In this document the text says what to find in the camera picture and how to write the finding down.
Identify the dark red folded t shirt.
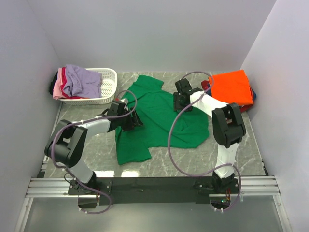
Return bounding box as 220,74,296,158
200,80,252,114

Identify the pink t shirt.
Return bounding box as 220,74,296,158
53,68,64,100

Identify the black t shirt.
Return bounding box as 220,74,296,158
49,72,58,96

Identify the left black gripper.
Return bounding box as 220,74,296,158
117,107,143,131

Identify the aluminium rail frame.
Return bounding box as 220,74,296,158
13,106,294,232

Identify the green t shirt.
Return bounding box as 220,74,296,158
115,75,209,165

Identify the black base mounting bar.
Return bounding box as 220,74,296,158
67,175,242,206

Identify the orange folded t shirt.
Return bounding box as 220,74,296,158
209,70,253,106

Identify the lilac t shirt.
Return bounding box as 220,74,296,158
62,64,102,99

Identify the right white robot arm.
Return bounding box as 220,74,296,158
173,78,246,193

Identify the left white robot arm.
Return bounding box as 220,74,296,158
44,99,143,194

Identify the white plastic laundry basket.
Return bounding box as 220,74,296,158
59,68,118,105

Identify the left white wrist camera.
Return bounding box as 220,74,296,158
114,98,128,105

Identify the magenta t shirt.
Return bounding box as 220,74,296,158
61,64,91,99

